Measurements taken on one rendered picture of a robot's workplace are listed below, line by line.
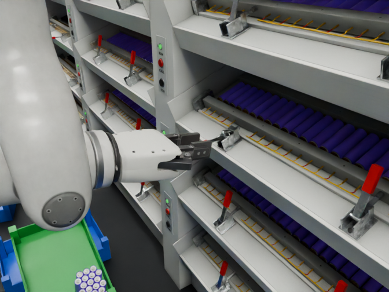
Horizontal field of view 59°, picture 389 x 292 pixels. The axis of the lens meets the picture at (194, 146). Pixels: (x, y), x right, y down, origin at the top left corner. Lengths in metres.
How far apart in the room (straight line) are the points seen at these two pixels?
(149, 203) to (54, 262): 0.32
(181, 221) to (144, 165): 0.43
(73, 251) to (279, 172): 0.75
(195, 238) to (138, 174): 0.48
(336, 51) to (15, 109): 0.36
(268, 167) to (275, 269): 0.20
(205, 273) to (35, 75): 0.68
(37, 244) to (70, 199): 0.77
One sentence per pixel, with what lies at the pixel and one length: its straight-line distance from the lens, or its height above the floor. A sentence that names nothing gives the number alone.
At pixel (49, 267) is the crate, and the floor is 0.07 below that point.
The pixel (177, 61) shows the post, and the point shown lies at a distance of 0.71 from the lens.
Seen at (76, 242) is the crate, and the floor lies 0.09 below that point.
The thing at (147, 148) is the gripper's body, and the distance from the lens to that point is 0.51.
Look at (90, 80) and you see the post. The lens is 1.41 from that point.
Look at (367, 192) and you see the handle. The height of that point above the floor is 0.60.
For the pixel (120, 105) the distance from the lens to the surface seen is 1.27.
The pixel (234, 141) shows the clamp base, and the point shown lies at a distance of 0.63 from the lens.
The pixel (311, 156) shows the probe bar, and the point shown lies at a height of 0.58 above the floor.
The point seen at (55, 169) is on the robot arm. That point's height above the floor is 0.65.
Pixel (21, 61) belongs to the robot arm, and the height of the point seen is 0.75.
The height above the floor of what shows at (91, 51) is 0.55.
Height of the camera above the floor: 0.84
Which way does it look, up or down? 28 degrees down
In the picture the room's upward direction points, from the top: straight up
